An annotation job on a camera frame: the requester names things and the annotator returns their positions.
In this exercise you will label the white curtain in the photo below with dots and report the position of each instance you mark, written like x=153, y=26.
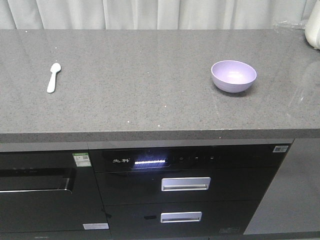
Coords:
x=153, y=14

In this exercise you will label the purple plastic bowl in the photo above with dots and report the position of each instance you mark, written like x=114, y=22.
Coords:
x=233, y=76

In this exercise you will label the black built-in dishwasher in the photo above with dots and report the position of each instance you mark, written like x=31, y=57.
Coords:
x=50, y=195

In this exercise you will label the white blender appliance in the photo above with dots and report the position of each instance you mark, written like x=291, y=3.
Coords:
x=312, y=27

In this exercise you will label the black two-drawer disinfection cabinet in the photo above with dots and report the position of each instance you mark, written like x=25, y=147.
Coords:
x=184, y=191

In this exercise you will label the pale green plastic spoon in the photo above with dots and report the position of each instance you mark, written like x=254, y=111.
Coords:
x=55, y=68

